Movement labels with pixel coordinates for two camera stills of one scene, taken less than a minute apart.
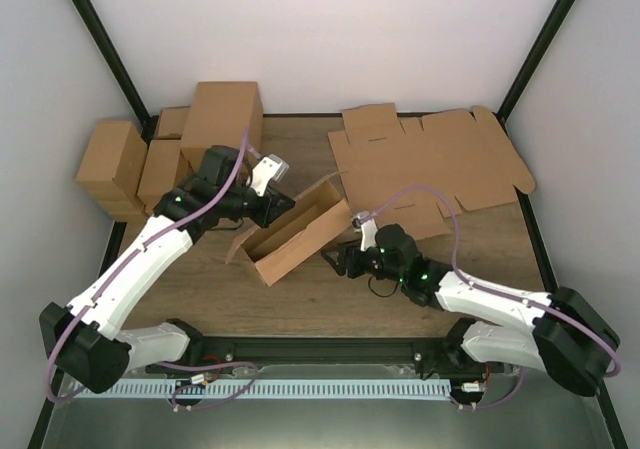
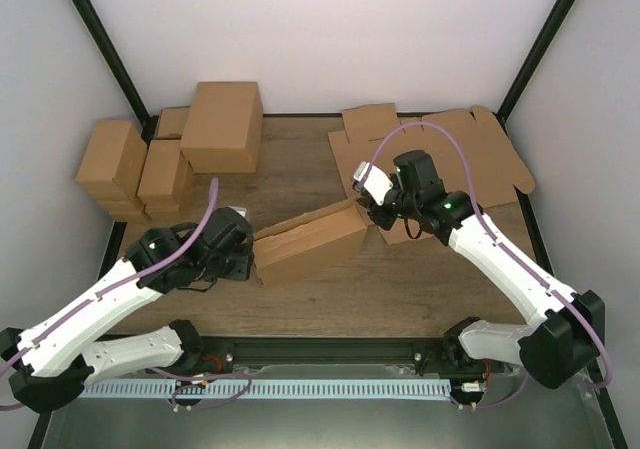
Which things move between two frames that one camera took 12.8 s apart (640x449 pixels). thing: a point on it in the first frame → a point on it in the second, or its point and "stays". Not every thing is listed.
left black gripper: (272, 209) → (242, 268)
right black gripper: (347, 253) → (384, 220)
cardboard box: (165, 167) stays
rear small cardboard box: (171, 123) stays
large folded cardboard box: (219, 114) stays
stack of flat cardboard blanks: (398, 171) stays
